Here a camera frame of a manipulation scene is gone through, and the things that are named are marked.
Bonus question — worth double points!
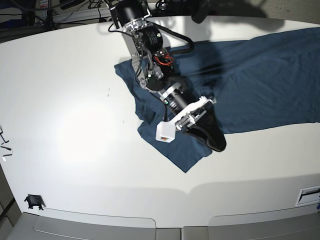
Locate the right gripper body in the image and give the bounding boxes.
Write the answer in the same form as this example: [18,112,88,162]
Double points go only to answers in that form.
[158,83,217,132]

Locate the blue T-shirt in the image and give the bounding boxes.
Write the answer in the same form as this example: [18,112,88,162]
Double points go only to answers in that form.
[114,27,320,174]

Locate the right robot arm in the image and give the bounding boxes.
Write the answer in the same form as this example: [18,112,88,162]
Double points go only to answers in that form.
[105,0,227,152]

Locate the white label plate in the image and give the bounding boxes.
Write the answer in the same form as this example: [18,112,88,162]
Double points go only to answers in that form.
[295,185,320,207]

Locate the black table clamp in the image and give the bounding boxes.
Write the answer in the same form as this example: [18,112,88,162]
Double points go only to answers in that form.
[24,194,46,211]

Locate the allen keys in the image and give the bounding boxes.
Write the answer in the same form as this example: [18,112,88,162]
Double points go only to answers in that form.
[0,127,13,162]

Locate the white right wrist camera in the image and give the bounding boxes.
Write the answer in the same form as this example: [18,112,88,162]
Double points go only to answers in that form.
[155,121,176,143]

